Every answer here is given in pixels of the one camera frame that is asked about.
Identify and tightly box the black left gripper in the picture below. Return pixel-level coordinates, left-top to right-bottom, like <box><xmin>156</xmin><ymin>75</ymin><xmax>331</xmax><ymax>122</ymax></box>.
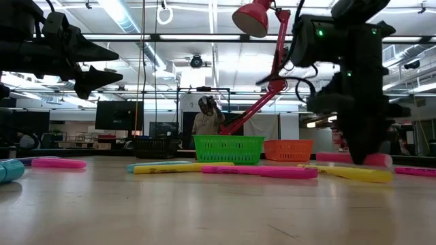
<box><xmin>20</xmin><ymin>30</ymin><xmax>124</xmax><ymax>100</ymax></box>

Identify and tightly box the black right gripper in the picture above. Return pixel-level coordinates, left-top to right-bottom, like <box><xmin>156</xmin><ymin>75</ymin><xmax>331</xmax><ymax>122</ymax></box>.
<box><xmin>307</xmin><ymin>92</ymin><xmax>412</xmax><ymax>166</ymax></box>

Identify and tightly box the yellow highlighter marker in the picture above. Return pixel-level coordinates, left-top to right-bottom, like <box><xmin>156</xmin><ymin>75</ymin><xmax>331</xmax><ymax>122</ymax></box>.
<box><xmin>296</xmin><ymin>163</ymin><xmax>394</xmax><ymax>184</ymax></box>
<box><xmin>132</xmin><ymin>161</ymin><xmax>235</xmax><ymax>176</ymax></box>

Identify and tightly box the red highlighter marker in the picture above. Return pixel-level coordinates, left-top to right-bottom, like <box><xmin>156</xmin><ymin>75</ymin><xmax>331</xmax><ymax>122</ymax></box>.
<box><xmin>315</xmin><ymin>152</ymin><xmax>394</xmax><ymax>169</ymax></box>

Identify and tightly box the teal highlighter marker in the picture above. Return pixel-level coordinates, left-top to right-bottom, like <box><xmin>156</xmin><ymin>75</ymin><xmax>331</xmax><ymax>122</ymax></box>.
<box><xmin>125</xmin><ymin>160</ymin><xmax>194</xmax><ymax>174</ymax></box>

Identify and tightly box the large black monitor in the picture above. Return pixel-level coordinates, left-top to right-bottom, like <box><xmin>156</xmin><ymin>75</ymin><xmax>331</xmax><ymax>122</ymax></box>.
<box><xmin>94</xmin><ymin>100</ymin><xmax>145</xmax><ymax>131</ymax></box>

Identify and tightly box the black overhead light bar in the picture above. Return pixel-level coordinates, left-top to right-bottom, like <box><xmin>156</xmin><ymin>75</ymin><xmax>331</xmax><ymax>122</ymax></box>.
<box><xmin>81</xmin><ymin>33</ymin><xmax>436</xmax><ymax>44</ymax></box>

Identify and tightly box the orange plastic basket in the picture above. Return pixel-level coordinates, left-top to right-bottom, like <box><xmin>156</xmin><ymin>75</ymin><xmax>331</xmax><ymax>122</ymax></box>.
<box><xmin>263</xmin><ymin>139</ymin><xmax>315</xmax><ymax>163</ymax></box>

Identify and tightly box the white hanging sheet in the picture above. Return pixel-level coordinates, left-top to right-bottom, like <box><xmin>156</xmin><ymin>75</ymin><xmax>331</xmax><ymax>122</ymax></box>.
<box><xmin>243</xmin><ymin>113</ymin><xmax>300</xmax><ymax>141</ymax></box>

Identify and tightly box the small black screen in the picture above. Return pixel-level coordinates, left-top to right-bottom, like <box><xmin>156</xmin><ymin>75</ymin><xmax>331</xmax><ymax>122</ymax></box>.
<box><xmin>149</xmin><ymin>121</ymin><xmax>180</xmax><ymax>139</ymax></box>

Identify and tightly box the person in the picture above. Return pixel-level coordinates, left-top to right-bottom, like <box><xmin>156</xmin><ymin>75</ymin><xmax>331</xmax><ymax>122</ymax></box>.
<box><xmin>17</xmin><ymin>133</ymin><xmax>41</xmax><ymax>150</ymax></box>
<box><xmin>191</xmin><ymin>95</ymin><xmax>226</xmax><ymax>136</ymax></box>

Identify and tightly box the black plastic basket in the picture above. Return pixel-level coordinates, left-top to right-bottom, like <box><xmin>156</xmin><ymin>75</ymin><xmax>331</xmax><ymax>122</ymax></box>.
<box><xmin>134</xmin><ymin>135</ymin><xmax>180</xmax><ymax>160</ymax></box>

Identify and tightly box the green plastic basket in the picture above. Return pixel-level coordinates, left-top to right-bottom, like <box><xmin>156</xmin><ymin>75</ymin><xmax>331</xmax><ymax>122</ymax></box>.
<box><xmin>192</xmin><ymin>134</ymin><xmax>266</xmax><ymax>165</ymax></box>

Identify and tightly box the red desk lamp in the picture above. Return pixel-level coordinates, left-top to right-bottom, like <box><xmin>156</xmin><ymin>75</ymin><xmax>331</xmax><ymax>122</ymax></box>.
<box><xmin>219</xmin><ymin>0</ymin><xmax>294</xmax><ymax>136</ymax></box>

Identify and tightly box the black hanging cable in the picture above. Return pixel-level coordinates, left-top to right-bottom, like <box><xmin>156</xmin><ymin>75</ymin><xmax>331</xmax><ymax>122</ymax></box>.
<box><xmin>153</xmin><ymin>0</ymin><xmax>160</xmax><ymax>137</ymax></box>

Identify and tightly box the white cable loop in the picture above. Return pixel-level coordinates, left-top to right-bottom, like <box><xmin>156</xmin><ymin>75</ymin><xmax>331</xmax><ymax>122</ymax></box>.
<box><xmin>156</xmin><ymin>4</ymin><xmax>174</xmax><ymax>26</ymax></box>

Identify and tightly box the black ceiling camera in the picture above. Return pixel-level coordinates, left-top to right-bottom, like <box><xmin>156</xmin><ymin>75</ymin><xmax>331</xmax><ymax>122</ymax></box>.
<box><xmin>403</xmin><ymin>59</ymin><xmax>421</xmax><ymax>71</ymax></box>

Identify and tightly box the black overhead camera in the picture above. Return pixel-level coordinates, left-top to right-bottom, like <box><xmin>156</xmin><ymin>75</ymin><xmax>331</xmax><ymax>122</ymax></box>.
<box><xmin>189</xmin><ymin>54</ymin><xmax>204</xmax><ymax>69</ymax></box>

